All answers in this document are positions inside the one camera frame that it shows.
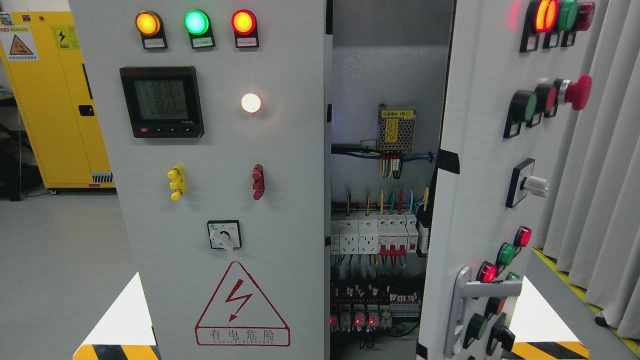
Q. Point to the grey cabinet door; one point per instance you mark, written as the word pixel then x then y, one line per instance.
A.
pixel 283 233
pixel 503 148

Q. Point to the red test terminal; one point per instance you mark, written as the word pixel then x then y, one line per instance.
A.
pixel 258 185

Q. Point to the white breaker and socket row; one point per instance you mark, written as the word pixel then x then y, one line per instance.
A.
pixel 375 234

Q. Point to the perforated metal power supply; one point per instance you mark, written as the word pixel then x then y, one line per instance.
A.
pixel 395 128

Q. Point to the white indicator lamp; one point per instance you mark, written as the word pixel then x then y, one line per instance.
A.
pixel 251 103

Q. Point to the lower relay terminal row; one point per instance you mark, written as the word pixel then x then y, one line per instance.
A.
pixel 390 304

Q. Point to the yellow test terminal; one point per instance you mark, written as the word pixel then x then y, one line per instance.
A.
pixel 177 182

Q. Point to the red electric hazard sticker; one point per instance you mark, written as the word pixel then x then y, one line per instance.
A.
pixel 240 314

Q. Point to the red indicator lamp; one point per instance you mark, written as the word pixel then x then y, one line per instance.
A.
pixel 243 22

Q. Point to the black digital power meter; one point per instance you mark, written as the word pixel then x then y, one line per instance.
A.
pixel 163 101

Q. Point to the green indicator lamp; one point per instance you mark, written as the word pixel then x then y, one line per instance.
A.
pixel 196 22

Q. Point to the orange indicator lamp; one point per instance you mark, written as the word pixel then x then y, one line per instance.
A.
pixel 148 23

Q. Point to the red emergency stop button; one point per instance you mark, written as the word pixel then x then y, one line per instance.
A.
pixel 576 93

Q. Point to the grey curtain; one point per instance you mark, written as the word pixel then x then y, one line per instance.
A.
pixel 594 228

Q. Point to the yellow safety cabinet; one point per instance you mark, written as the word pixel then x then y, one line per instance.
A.
pixel 44 62

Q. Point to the black rotary selector switch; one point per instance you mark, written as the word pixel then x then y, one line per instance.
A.
pixel 224 234

